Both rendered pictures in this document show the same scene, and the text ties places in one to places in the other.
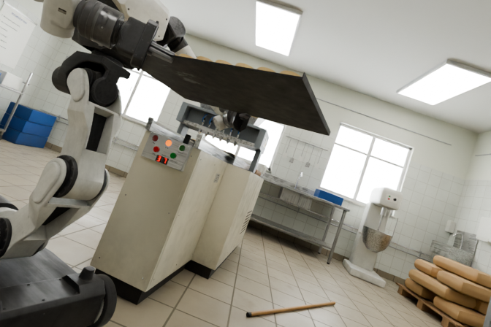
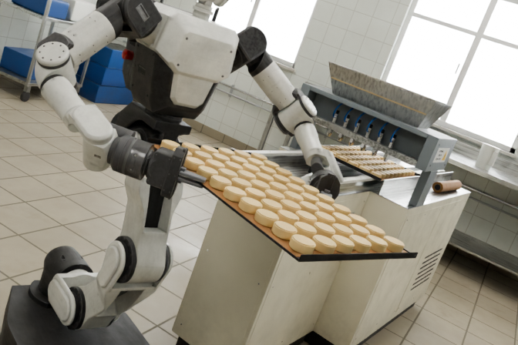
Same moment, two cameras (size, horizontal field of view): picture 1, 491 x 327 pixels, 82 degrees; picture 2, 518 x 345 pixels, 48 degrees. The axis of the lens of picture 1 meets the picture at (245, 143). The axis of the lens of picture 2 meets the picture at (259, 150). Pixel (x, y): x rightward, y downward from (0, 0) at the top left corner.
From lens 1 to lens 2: 0.80 m
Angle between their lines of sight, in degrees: 26
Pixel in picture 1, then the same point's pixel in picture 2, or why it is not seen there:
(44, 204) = (108, 289)
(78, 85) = not seen: hidden behind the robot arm
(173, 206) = (264, 276)
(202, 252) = (329, 323)
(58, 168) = (117, 256)
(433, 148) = not seen: outside the picture
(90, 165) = (149, 249)
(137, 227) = (222, 295)
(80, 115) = (136, 194)
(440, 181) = not seen: outside the picture
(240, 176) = (391, 215)
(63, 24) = (99, 165)
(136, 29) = (163, 163)
